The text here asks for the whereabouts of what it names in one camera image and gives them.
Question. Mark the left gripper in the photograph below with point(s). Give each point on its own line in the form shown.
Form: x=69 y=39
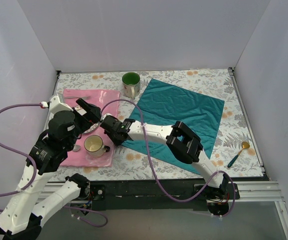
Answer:
x=88 y=110

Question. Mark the floral tablecloth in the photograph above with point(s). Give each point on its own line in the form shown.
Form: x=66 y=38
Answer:
x=234 y=129

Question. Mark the silver fork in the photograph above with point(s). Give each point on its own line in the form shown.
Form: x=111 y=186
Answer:
x=77 y=97

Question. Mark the gold spoon teal handle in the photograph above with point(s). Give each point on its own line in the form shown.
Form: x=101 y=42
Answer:
x=244 y=145

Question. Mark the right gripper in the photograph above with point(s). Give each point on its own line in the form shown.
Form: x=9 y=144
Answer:
x=106 y=122

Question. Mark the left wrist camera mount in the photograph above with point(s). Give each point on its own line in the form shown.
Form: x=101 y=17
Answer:
x=55 y=104

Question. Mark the green inside floral mug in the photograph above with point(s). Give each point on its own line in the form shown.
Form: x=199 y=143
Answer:
x=131 y=84

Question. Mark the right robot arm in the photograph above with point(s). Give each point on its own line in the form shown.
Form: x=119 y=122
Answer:
x=183 y=142

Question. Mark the cream enamel cup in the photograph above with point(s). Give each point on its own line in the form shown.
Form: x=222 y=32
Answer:
x=95 y=147

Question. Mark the silver spoon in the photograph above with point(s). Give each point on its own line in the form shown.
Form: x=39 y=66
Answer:
x=76 y=148

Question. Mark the aluminium frame rail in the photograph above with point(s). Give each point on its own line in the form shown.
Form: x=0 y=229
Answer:
x=250 y=191

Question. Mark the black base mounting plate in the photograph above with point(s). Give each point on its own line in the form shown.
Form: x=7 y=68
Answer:
x=146 y=194

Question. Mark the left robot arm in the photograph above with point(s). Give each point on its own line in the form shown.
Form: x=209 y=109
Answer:
x=24 y=217

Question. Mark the teal cloth napkin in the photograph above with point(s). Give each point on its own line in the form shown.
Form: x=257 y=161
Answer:
x=164 y=104

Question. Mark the pink placemat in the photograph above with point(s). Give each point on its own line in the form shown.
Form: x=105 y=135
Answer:
x=82 y=158

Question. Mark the white plate blue rim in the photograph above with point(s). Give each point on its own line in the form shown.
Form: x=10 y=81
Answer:
x=92 y=127

